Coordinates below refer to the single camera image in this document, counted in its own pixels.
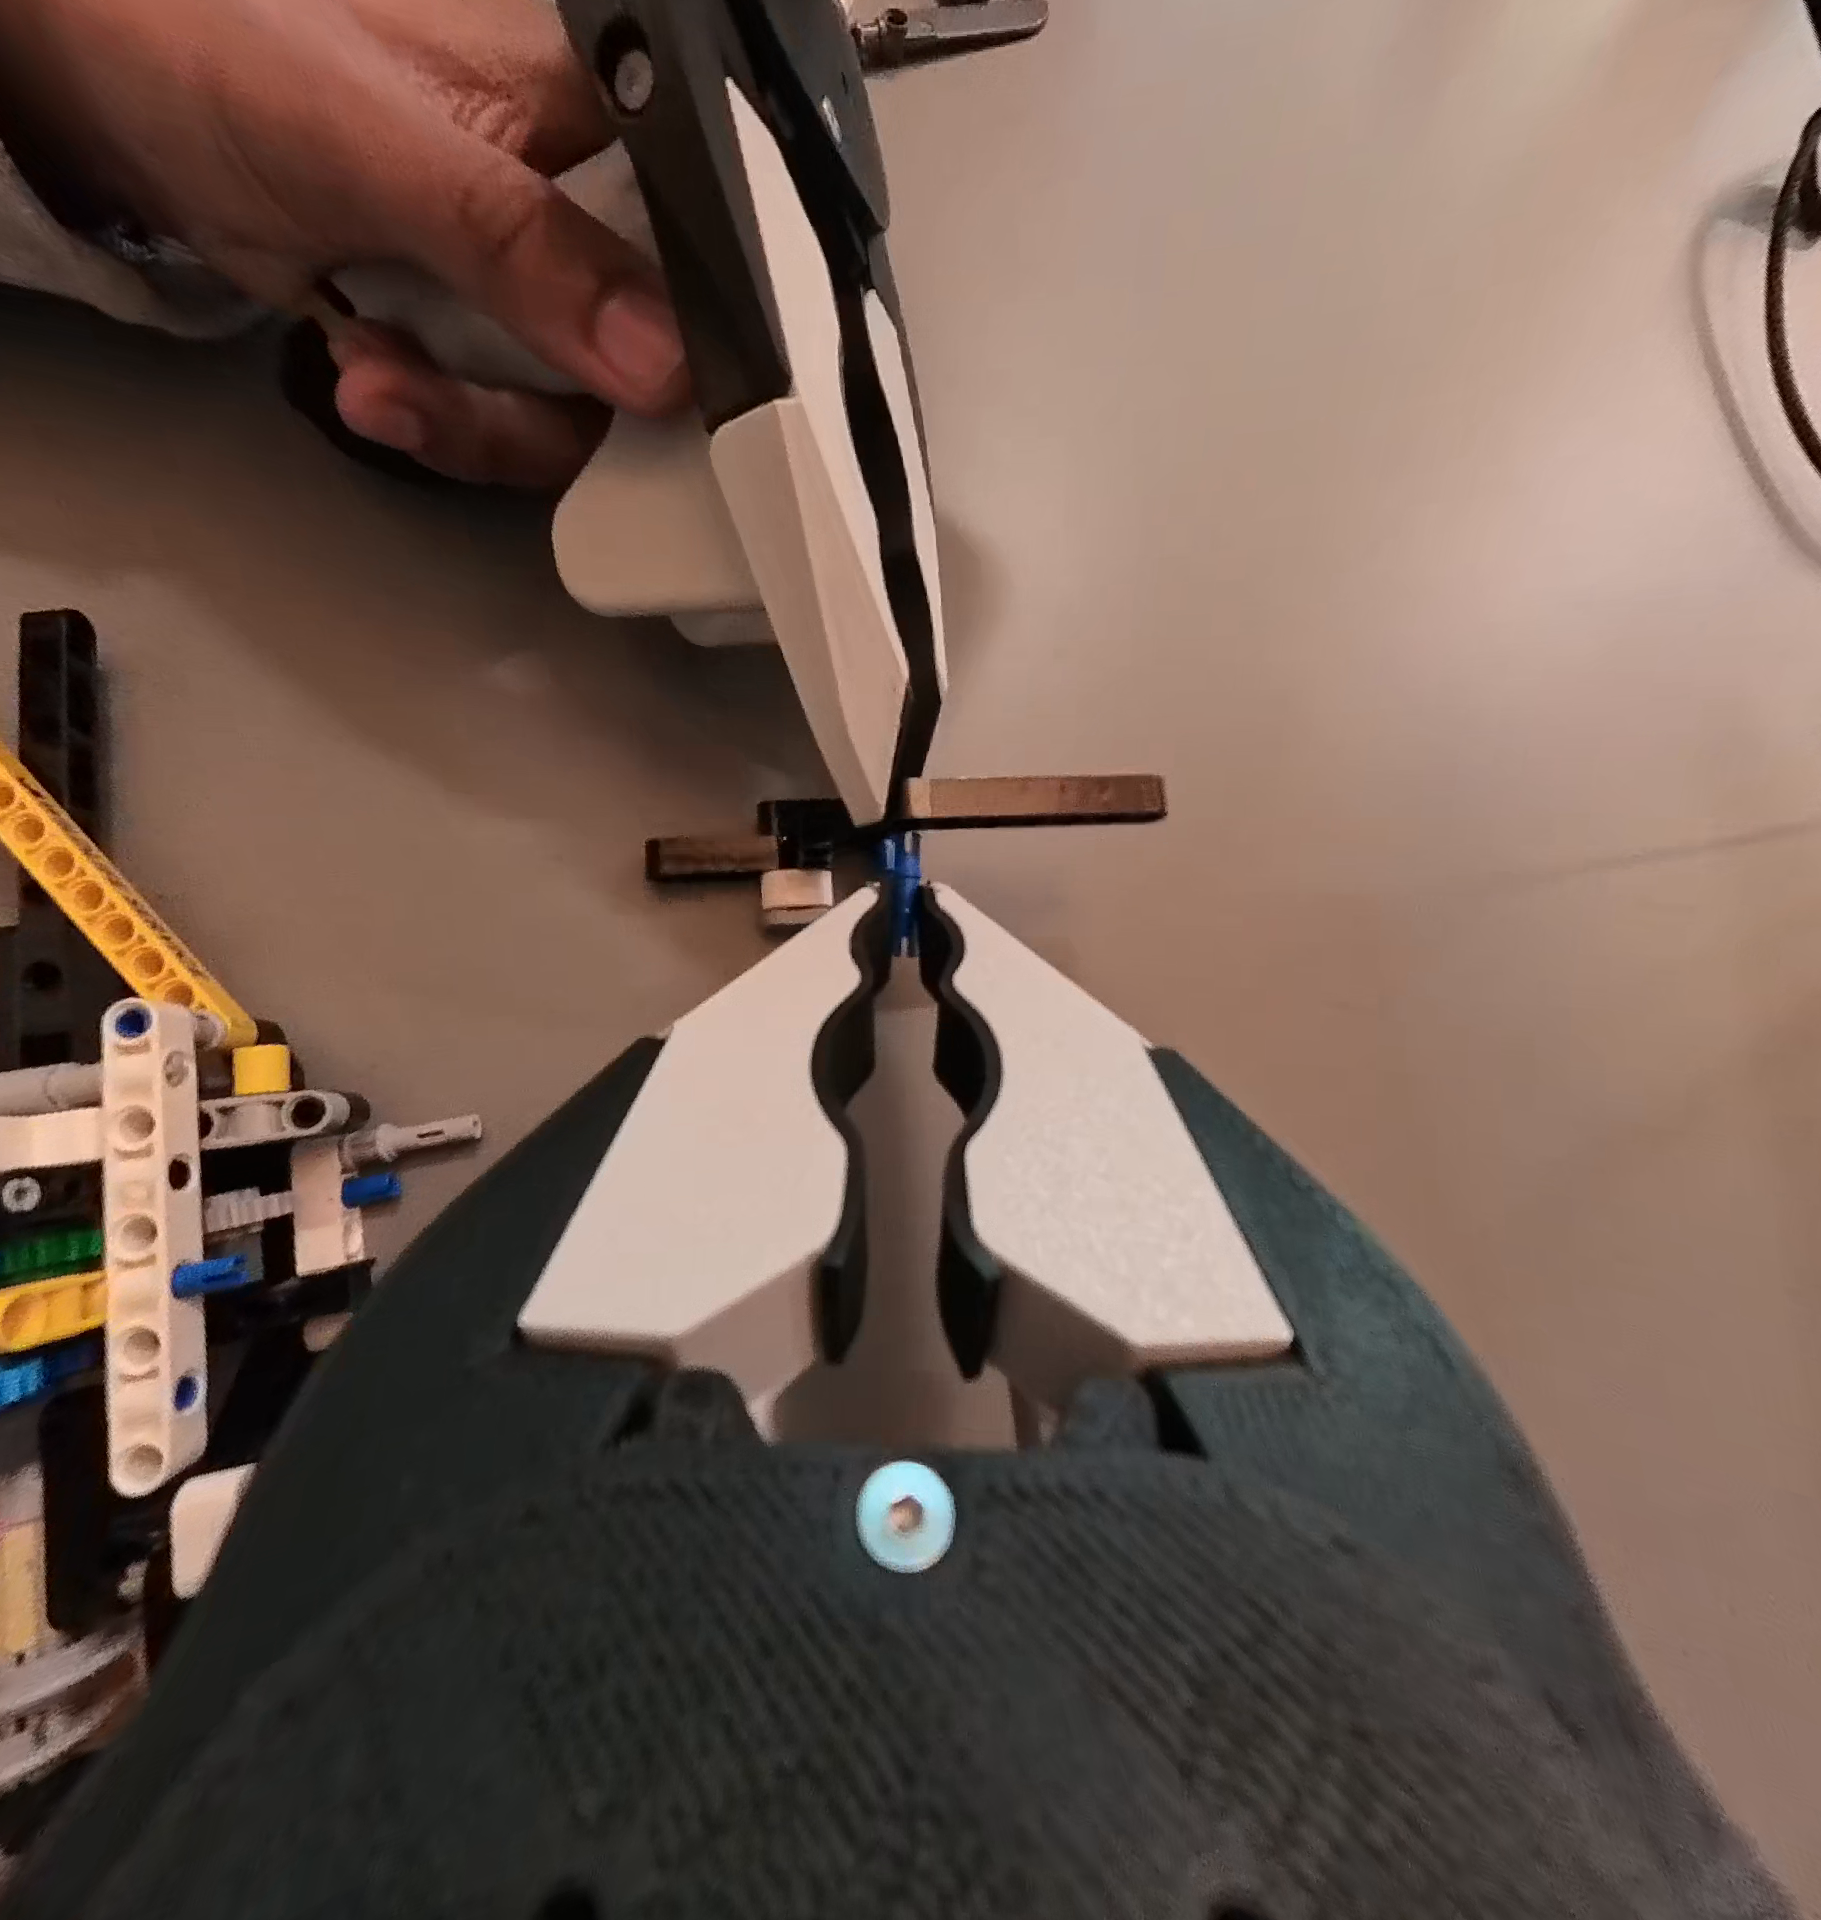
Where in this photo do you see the multicolour lego model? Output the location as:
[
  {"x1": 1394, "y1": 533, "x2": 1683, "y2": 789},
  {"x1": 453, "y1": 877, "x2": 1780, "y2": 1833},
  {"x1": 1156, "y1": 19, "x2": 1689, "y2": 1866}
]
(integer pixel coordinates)
[{"x1": 0, "y1": 606, "x2": 486, "y2": 1808}]

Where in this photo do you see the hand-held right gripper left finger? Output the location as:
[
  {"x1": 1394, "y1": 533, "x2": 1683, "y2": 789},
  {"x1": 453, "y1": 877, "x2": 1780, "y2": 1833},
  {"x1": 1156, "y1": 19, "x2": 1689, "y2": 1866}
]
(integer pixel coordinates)
[{"x1": 515, "y1": 882, "x2": 890, "y2": 1439}]

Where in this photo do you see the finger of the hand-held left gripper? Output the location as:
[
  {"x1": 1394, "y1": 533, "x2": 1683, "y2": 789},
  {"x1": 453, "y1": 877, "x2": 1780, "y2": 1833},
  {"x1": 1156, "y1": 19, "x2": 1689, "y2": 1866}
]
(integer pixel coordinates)
[
  {"x1": 704, "y1": 82, "x2": 942, "y2": 824},
  {"x1": 854, "y1": 291, "x2": 954, "y2": 813}
]

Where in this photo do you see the person's left forearm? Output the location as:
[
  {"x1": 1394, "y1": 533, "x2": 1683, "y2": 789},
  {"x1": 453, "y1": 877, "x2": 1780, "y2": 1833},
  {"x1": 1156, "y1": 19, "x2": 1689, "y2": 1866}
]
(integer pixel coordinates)
[{"x1": 0, "y1": 22, "x2": 275, "y2": 345}]

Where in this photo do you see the long black lego beam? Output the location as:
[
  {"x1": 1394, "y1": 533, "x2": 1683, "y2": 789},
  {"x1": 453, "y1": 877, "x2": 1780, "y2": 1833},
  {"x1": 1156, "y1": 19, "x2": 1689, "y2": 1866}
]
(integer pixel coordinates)
[{"x1": 887, "y1": 772, "x2": 1170, "y2": 827}]

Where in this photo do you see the person's left hand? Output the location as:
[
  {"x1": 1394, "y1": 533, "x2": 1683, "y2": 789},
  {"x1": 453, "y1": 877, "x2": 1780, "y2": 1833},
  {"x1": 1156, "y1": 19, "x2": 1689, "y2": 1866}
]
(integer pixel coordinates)
[{"x1": 0, "y1": 0, "x2": 695, "y2": 490}]

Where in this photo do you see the small black lego sub-assembly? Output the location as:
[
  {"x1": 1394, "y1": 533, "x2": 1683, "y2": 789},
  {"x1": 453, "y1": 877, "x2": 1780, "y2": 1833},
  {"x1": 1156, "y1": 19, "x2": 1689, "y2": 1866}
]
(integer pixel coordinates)
[{"x1": 645, "y1": 798, "x2": 854, "y2": 943}]

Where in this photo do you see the blue lego pin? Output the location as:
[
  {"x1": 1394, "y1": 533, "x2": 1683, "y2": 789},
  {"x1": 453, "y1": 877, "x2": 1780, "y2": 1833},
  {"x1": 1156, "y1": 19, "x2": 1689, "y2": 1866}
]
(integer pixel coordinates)
[{"x1": 871, "y1": 831, "x2": 935, "y2": 963}]

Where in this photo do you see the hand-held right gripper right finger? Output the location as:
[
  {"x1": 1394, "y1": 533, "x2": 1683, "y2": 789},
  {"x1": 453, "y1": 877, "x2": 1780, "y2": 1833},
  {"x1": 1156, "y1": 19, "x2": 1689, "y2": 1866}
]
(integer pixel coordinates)
[{"x1": 917, "y1": 882, "x2": 1296, "y2": 1450}]

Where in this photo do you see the black cable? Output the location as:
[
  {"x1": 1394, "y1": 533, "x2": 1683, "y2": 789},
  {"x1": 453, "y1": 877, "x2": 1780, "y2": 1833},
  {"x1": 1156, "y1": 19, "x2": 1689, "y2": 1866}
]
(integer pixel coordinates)
[{"x1": 1762, "y1": 73, "x2": 1821, "y2": 525}]

